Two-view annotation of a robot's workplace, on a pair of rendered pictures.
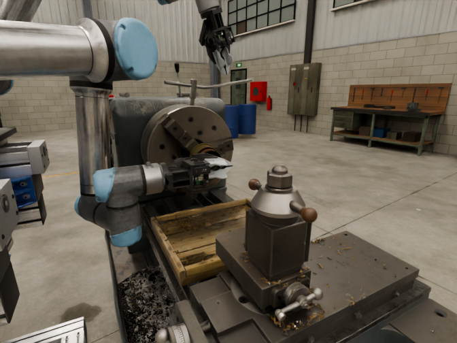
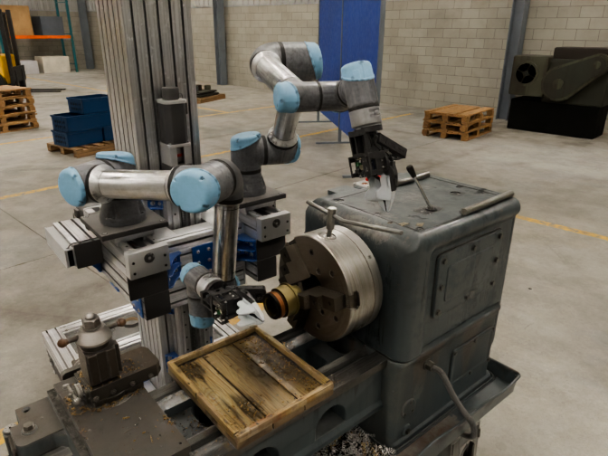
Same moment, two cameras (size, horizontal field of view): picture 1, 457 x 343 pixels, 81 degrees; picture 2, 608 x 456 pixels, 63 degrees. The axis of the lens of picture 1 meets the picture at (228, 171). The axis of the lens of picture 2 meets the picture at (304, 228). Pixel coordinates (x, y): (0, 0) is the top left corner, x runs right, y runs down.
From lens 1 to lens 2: 1.35 m
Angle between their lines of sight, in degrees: 73
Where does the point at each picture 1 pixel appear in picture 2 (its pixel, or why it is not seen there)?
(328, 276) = (112, 422)
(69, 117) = not seen: outside the picture
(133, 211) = (194, 304)
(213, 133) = (331, 280)
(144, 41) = (192, 187)
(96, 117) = (216, 223)
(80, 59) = (159, 194)
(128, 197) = (190, 291)
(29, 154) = (256, 223)
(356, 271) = (117, 440)
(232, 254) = not seen: hidden behind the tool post
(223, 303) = not seen: hidden behind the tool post
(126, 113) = (310, 216)
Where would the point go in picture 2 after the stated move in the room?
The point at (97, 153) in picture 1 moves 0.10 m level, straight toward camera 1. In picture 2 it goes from (215, 249) to (185, 258)
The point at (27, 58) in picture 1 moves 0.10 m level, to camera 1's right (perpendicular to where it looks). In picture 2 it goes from (135, 193) to (131, 204)
